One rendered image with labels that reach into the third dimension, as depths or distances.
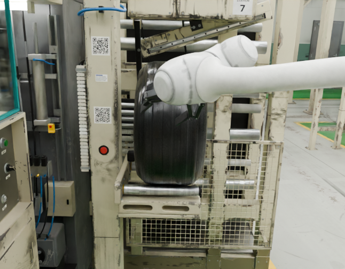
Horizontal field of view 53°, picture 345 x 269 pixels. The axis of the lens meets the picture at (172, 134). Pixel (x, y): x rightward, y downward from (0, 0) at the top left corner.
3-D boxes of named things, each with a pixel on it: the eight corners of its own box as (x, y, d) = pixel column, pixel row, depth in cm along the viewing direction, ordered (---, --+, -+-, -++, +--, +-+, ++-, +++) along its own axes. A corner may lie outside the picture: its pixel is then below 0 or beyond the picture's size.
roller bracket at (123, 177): (114, 205, 150) (113, 184, 147) (126, 170, 188) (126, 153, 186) (122, 205, 150) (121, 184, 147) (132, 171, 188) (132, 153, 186)
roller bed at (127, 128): (106, 154, 197) (105, 102, 189) (111, 146, 211) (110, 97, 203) (141, 155, 197) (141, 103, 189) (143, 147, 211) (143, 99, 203)
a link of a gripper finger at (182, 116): (187, 110, 116) (188, 110, 116) (175, 118, 121) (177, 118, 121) (186, 117, 114) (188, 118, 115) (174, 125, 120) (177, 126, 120)
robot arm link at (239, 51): (212, 56, 101) (181, 65, 92) (250, 24, 89) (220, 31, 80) (230, 88, 100) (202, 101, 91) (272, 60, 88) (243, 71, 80)
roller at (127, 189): (120, 196, 153) (120, 186, 152) (122, 191, 157) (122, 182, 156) (200, 198, 153) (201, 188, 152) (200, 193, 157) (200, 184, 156)
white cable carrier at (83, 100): (81, 171, 159) (76, 65, 146) (84, 167, 164) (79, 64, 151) (91, 171, 159) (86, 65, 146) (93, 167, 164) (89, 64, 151)
